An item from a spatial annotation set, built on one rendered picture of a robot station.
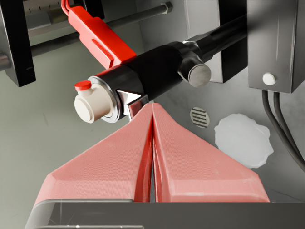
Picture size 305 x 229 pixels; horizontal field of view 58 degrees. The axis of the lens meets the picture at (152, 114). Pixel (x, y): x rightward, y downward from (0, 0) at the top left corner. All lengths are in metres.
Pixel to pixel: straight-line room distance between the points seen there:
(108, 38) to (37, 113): 0.29
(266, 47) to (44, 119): 0.34
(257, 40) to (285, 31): 0.02
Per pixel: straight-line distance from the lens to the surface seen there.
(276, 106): 0.26
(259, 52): 0.25
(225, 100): 0.48
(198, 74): 0.16
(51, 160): 0.48
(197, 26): 0.27
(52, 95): 0.45
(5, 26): 0.30
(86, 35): 0.18
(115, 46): 0.17
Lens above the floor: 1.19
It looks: 36 degrees down
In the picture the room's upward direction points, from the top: 123 degrees counter-clockwise
